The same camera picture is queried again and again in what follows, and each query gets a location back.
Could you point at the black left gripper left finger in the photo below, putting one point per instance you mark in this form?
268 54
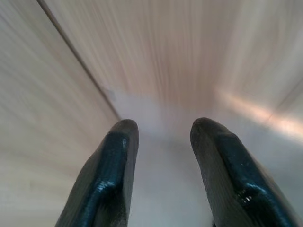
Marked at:
111 177

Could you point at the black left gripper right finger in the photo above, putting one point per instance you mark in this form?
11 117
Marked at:
232 184

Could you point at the light wood kitchen cabinet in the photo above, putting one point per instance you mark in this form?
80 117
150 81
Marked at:
165 47

